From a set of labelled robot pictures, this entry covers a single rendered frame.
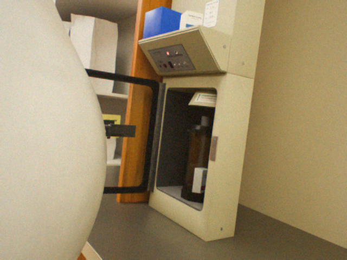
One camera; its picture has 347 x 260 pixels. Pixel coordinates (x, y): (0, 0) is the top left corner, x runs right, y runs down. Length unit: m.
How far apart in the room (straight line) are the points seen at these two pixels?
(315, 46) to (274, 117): 0.29
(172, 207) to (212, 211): 0.18
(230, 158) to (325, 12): 0.64
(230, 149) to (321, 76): 0.47
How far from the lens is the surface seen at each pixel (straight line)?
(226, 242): 0.93
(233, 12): 0.89
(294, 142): 1.21
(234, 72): 0.87
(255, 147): 1.32
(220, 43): 0.84
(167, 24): 0.99
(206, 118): 0.98
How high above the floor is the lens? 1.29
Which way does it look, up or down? 3 degrees down
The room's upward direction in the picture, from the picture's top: 7 degrees clockwise
